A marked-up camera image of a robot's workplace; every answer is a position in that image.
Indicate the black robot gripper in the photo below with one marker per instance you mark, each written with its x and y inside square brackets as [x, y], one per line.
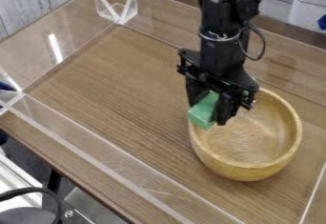
[214, 69]

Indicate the green rectangular block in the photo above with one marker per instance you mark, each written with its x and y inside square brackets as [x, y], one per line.
[201, 113]

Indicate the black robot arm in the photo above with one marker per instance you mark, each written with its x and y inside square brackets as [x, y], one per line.
[225, 19]

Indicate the light wooden bowl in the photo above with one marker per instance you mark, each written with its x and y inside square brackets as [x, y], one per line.
[255, 145]

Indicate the white container background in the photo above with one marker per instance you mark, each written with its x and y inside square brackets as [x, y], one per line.
[307, 15]

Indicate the black table leg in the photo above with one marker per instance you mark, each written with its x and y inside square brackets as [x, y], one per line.
[54, 181]

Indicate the clear acrylic corner bracket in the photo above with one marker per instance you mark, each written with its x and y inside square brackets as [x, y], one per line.
[118, 13]

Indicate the clear acrylic wall panel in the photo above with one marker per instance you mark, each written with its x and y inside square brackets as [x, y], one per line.
[142, 194]

